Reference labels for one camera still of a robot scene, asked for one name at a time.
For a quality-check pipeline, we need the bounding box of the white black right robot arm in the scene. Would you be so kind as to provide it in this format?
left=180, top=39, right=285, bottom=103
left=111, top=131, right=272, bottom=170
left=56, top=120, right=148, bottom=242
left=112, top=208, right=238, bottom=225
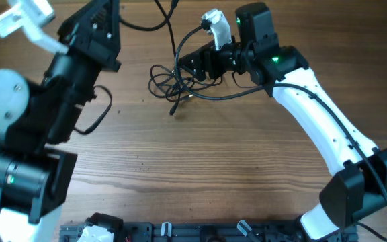
left=174, top=2, right=387, bottom=241

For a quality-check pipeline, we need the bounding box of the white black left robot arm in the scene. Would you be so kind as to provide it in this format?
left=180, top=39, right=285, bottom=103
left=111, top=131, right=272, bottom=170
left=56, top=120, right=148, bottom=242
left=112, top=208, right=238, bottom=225
left=0, top=0, right=120, bottom=241

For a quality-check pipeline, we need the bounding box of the black cable bundle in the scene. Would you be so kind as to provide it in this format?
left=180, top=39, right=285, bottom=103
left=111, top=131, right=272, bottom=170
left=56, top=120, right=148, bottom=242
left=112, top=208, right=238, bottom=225
left=118, top=0, right=224, bottom=117

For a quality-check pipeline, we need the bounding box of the black right camera cable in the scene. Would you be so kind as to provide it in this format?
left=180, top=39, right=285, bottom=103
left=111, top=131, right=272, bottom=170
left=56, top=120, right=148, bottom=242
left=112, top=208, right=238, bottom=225
left=174, top=19, right=387, bottom=242

